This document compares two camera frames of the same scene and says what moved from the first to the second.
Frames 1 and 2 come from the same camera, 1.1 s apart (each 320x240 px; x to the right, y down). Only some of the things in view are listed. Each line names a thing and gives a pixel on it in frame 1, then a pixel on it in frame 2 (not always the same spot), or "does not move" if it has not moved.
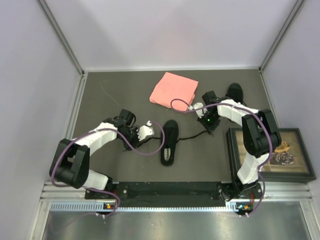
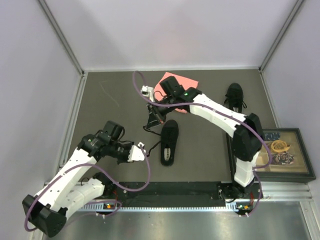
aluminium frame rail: x=269 y=191 does not move
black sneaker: x=171 y=132 does not move
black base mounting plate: x=175 y=193 does not move
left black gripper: x=134 y=144 to x=125 y=159
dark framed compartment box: x=289 y=162 does not move
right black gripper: x=208 y=127 to x=153 y=118
